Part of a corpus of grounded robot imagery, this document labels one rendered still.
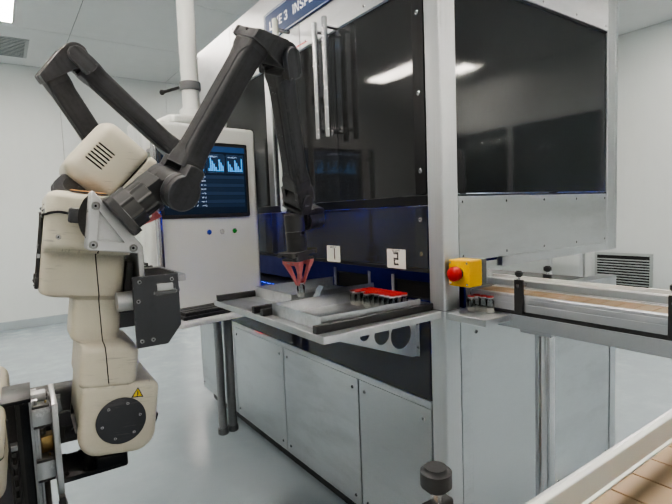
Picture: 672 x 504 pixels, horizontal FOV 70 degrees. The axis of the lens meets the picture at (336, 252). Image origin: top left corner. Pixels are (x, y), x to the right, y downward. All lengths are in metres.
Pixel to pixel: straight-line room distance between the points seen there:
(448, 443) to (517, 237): 0.66
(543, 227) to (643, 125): 4.42
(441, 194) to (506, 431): 0.81
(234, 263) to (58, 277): 1.06
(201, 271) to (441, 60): 1.23
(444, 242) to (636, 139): 4.87
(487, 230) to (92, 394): 1.12
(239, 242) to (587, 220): 1.39
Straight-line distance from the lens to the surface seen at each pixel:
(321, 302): 1.49
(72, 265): 1.17
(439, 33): 1.43
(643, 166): 6.06
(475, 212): 1.46
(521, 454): 1.83
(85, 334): 1.21
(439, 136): 1.37
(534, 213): 1.70
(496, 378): 1.62
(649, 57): 6.21
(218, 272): 2.08
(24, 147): 6.54
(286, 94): 1.18
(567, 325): 1.30
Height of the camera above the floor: 1.17
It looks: 5 degrees down
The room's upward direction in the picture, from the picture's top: 2 degrees counter-clockwise
